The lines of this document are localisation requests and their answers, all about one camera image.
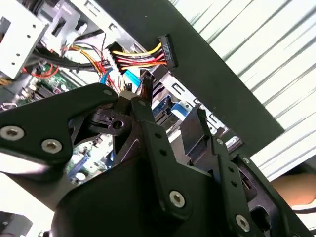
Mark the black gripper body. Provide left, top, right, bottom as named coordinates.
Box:
left=50, top=155, right=233, bottom=237

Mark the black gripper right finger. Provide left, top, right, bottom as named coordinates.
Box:
left=181, top=107, right=316, bottom=237

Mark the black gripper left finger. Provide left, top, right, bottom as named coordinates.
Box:
left=0, top=73, right=194, bottom=221

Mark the hard disk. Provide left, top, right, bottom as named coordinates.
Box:
left=151, top=96, right=192, bottom=123

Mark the blue SATA wire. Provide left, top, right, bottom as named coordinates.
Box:
left=98, top=68, right=143, bottom=89

